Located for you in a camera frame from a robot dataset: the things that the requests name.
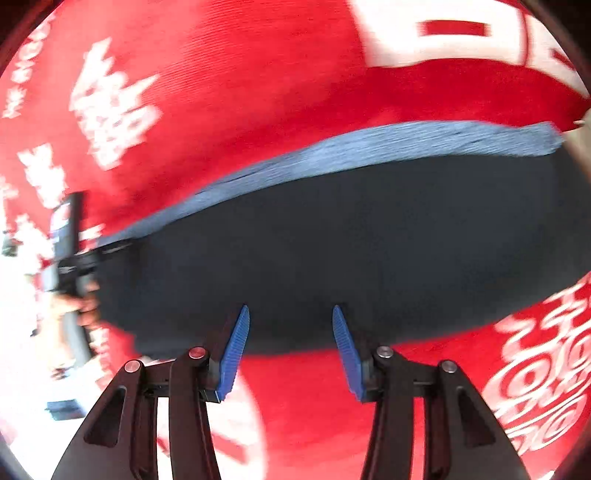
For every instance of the dark navy pants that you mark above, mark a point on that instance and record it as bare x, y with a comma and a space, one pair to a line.
323, 240

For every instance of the dark blue object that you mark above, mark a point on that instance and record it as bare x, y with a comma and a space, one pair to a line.
64, 410

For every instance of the red printed blanket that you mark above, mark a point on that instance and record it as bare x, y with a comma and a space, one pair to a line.
231, 92

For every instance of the person's left hand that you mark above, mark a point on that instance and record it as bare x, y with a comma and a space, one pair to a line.
90, 307

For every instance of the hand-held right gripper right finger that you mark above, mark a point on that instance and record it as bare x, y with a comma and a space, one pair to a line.
347, 357

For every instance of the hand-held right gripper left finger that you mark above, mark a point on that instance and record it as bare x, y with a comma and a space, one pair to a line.
234, 353

